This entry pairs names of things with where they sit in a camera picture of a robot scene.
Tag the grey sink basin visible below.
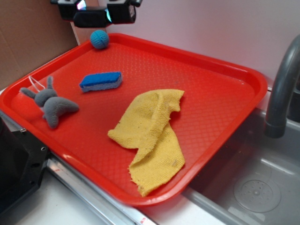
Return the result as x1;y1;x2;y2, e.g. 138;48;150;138
182;110;300;225

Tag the blue sponge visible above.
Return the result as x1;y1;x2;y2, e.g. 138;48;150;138
79;72;123;92

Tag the red plastic tray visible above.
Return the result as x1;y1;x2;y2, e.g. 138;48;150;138
0;34;267;207

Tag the yellow cloth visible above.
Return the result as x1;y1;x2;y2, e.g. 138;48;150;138
108;89;185;197

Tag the grey plush toy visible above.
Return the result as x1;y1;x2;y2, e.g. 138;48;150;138
20;76;79;129

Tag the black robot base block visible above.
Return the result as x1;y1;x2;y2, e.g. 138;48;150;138
0;120;49;215

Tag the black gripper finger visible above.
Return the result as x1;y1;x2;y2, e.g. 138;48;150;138
50;0;86;21
107;0;143;24

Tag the metal rail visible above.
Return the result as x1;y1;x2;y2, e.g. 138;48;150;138
47;156;155;225

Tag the grey faucet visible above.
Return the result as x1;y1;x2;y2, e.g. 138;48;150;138
264;36;300;138

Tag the black box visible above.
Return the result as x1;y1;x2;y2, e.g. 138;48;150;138
73;10;112;28

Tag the blue textured ball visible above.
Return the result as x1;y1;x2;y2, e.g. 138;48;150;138
90;30;110;49

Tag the brown cardboard panel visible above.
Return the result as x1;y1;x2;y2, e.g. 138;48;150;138
0;0;77;89

